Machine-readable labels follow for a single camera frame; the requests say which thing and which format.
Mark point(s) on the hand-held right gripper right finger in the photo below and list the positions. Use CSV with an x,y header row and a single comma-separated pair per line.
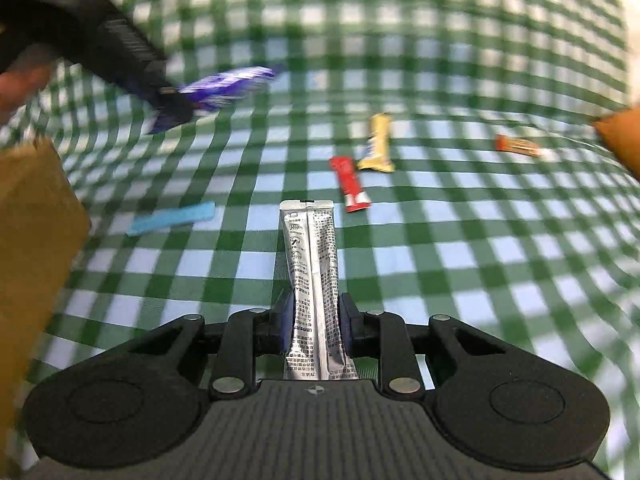
x,y
348,321

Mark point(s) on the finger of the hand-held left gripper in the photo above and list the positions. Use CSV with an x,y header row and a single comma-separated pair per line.
x,y
175,107

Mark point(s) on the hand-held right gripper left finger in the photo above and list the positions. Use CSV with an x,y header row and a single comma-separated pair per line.
x,y
285,317

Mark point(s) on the purple snack packet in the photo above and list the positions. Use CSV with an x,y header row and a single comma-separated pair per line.
x,y
225,82

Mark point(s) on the silver snack packet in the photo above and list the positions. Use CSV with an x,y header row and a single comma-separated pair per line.
x,y
310,260

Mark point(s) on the slim blue snack packet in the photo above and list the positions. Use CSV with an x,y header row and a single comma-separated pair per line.
x,y
170,219

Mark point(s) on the slim red snack stick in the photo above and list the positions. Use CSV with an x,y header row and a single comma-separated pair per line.
x,y
350,182

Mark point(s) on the yellow snack bar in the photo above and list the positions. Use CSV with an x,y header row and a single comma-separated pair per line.
x,y
377,145

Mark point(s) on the brown cardboard box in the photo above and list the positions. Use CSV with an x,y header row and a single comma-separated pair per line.
x,y
35,260

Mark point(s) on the small orange snack bar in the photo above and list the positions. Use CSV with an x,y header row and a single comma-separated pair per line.
x,y
515,145

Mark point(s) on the person's left hand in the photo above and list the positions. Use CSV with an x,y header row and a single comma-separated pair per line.
x,y
20,87

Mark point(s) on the green checked blanket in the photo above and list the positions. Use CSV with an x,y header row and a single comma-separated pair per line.
x,y
450,260

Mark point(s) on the orange cushion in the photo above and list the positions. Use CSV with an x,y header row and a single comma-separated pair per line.
x,y
625,140

